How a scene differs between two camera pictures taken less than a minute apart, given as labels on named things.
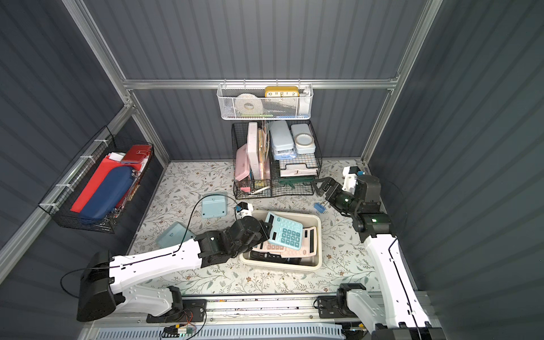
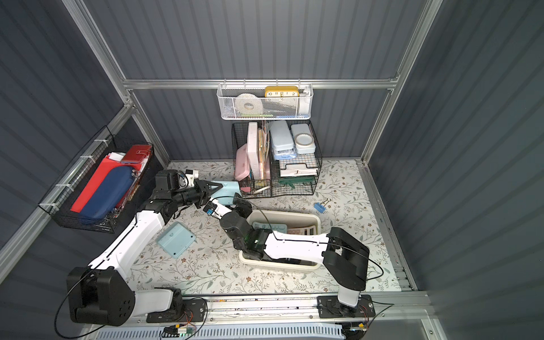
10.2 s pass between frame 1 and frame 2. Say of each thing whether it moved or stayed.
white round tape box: stayed
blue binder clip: stayed
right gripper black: moved
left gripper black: moved
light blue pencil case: stayed
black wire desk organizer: stayed
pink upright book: stayed
